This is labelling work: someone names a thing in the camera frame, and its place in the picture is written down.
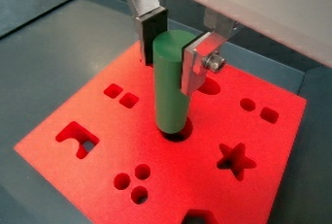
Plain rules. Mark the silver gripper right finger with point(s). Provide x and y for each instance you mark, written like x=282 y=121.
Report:
x=201 y=53

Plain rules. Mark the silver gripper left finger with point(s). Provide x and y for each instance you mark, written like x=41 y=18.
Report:
x=150 y=20

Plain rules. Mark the green cylinder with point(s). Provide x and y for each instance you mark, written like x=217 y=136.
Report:
x=171 y=102

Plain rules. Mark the red shape sorter board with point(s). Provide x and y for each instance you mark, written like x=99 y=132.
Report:
x=100 y=152

